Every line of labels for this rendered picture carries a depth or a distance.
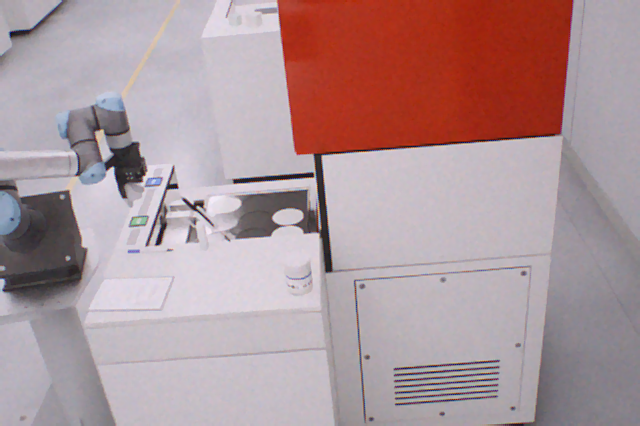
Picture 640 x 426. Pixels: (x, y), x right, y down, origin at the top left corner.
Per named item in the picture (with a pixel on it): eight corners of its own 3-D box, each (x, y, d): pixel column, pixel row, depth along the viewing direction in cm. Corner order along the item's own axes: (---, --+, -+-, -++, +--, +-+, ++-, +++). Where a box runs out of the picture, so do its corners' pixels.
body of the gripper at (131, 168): (143, 185, 212) (135, 148, 205) (115, 187, 212) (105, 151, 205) (148, 173, 218) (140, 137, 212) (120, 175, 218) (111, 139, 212)
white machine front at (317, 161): (326, 153, 291) (317, 58, 270) (332, 271, 221) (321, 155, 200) (318, 153, 291) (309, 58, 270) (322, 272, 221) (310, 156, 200)
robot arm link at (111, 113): (90, 94, 203) (120, 87, 205) (99, 129, 208) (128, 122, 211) (93, 103, 196) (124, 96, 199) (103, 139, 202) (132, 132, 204)
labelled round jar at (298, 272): (313, 278, 194) (309, 249, 189) (313, 294, 188) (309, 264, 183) (287, 280, 195) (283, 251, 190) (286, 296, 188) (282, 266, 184)
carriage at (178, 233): (196, 211, 253) (195, 204, 251) (181, 272, 222) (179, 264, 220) (174, 213, 253) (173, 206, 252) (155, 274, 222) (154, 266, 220)
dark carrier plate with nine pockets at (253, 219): (307, 190, 250) (307, 189, 250) (307, 245, 221) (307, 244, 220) (210, 198, 251) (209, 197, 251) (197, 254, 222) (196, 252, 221)
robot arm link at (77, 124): (62, 144, 194) (102, 134, 197) (51, 108, 196) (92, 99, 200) (65, 155, 201) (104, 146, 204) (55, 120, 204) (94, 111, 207)
